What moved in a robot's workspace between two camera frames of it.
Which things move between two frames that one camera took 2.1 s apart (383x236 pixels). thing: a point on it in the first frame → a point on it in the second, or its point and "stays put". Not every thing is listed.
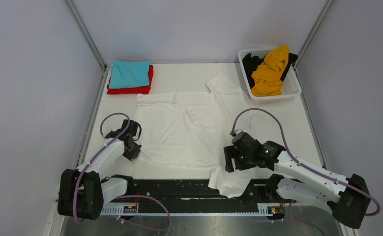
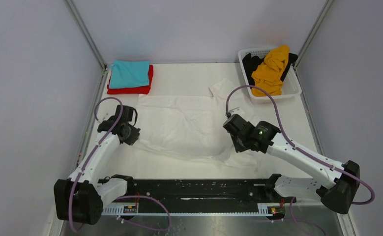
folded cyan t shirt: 124,73 stays put
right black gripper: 229,158 → 237,144
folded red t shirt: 137,90 stays put
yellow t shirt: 267,79 stays put
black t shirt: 250,63 stays put
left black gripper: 134,154 → 133,137
